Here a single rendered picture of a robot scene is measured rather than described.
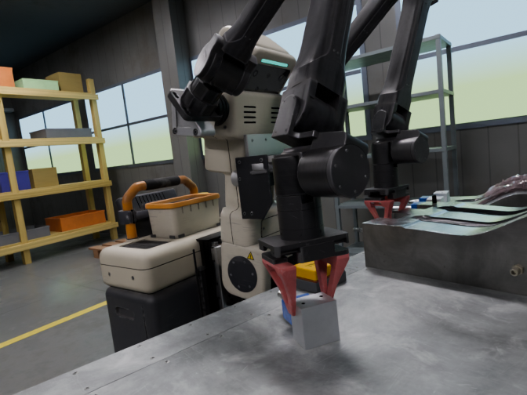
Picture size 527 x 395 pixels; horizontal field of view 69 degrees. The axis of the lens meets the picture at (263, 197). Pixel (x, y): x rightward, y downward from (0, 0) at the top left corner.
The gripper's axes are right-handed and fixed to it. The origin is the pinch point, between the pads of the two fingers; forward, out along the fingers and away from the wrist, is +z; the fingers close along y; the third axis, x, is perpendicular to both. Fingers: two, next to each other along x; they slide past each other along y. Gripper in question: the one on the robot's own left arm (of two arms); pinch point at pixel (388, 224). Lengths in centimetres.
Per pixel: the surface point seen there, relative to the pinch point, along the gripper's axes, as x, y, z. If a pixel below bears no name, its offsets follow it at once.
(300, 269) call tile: -1.7, -33.2, 1.6
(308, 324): -17, -49, 2
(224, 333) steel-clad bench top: -4, -53, 5
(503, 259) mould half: -29.8, -18.7, -0.2
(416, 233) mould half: -16.3, -18.3, -2.9
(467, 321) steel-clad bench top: -29.1, -31.2, 5.0
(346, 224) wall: 188, 233, 58
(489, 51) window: 58, 257, -82
